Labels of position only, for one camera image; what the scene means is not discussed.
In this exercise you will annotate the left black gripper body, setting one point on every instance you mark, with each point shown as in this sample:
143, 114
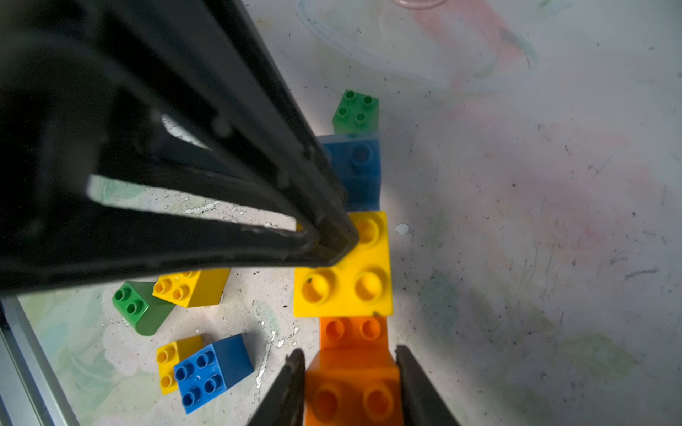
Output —
81, 94

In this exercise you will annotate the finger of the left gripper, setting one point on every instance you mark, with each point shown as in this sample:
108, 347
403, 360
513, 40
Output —
53, 237
225, 97

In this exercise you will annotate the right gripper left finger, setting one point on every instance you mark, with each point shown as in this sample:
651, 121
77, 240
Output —
284, 404

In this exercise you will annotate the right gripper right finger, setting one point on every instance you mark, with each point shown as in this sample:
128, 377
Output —
421, 404

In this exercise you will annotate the small orange lego brick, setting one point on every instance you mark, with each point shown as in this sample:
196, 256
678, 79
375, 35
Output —
353, 387

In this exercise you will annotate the yellow lego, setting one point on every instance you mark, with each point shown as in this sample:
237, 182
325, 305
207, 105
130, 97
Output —
360, 284
169, 355
192, 289

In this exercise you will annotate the long orange lego brick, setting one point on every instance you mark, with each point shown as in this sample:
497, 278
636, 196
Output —
366, 332

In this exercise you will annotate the small blue lego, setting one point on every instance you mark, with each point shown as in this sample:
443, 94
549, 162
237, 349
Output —
212, 371
356, 160

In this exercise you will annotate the small green lego bottom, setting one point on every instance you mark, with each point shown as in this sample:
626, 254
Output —
140, 308

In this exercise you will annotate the small green lego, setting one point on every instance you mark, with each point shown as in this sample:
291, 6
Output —
140, 308
356, 113

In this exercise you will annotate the yellow lego bottom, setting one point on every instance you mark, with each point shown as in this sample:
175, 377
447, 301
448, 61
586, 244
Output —
169, 355

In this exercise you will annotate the small green lego top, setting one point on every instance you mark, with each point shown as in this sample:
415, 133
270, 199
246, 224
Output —
356, 113

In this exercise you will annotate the pink pen cup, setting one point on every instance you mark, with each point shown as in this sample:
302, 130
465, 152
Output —
419, 4

